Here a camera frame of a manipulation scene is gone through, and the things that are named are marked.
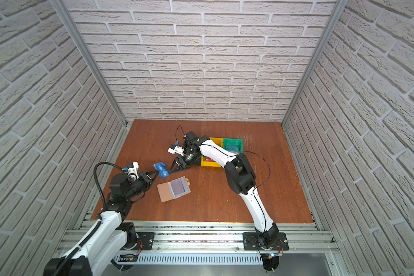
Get green storage bin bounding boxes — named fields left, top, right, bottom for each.
left=223, top=138, right=243, bottom=154

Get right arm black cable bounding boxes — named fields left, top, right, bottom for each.
left=243, top=151, right=271, bottom=190

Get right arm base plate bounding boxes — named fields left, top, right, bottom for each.
left=242, top=232, right=289, bottom=251

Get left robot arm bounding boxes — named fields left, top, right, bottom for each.
left=43, top=168, right=159, bottom=276

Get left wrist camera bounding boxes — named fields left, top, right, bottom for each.
left=123, top=162, right=139, bottom=181

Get cards in green bin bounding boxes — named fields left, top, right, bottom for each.
left=224, top=144, right=241, bottom=154

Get aluminium mounting rail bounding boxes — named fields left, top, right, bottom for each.
left=133, top=221, right=340, bottom=254

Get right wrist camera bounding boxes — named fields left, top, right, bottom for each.
left=168, top=141, right=185, bottom=155

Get tan leather card holder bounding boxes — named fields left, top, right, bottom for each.
left=157, top=177, right=191, bottom=202

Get yellow storage bin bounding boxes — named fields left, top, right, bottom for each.
left=200, top=138, right=227, bottom=167

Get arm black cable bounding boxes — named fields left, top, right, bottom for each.
left=92, top=161, right=125, bottom=208
left=243, top=151, right=271, bottom=190

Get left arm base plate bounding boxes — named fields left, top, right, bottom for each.
left=121, top=232, right=155, bottom=251

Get blue VIP card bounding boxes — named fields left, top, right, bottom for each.
left=154, top=162, right=170, bottom=178

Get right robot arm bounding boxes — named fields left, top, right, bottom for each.
left=168, top=131, right=279, bottom=249

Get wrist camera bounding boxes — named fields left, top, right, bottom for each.
left=168, top=141, right=185, bottom=155
left=123, top=162, right=139, bottom=181

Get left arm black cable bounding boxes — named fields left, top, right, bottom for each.
left=92, top=161, right=125, bottom=208

